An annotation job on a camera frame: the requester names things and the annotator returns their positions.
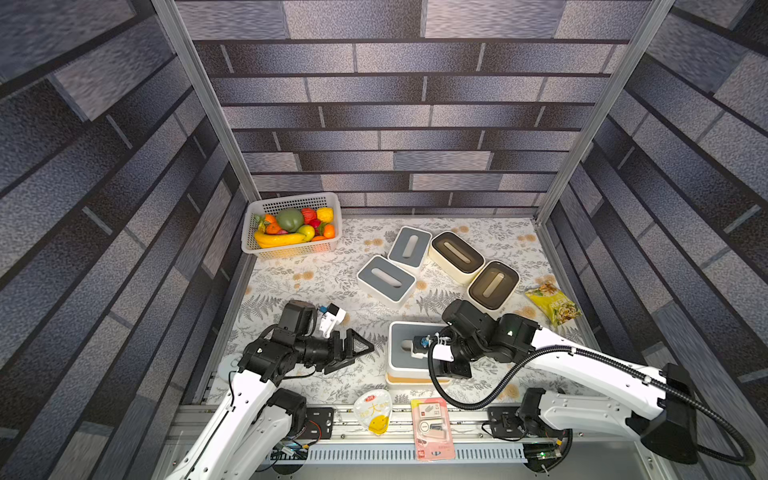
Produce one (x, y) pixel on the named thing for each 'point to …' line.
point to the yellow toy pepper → (325, 214)
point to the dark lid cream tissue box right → (493, 286)
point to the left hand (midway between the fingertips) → (363, 355)
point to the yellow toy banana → (264, 240)
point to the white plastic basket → (293, 225)
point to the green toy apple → (307, 231)
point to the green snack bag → (556, 305)
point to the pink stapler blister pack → (432, 429)
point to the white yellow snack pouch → (372, 409)
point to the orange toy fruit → (329, 231)
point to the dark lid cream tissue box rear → (455, 256)
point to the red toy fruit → (310, 216)
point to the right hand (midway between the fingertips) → (429, 356)
